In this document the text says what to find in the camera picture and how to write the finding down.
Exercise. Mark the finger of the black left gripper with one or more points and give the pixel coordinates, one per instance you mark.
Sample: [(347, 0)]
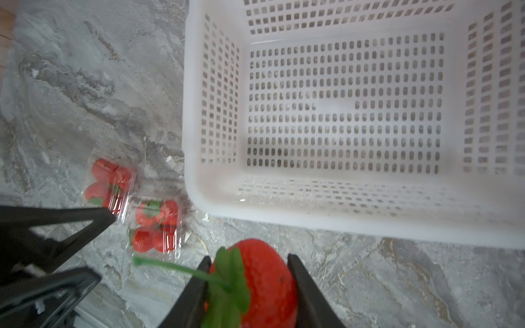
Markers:
[(46, 301), (47, 238)]

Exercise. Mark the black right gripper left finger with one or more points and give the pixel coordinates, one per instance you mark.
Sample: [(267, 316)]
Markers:
[(189, 309)]

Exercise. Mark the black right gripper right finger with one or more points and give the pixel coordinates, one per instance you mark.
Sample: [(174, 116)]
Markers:
[(313, 309)]

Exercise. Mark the red strawberry basket edge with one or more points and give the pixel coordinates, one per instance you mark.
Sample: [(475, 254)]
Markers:
[(247, 285)]

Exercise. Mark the clear plastic clamshell container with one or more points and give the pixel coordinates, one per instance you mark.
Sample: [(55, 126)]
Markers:
[(154, 227)]

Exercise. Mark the white perforated plastic basket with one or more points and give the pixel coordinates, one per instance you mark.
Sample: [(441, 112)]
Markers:
[(402, 119)]

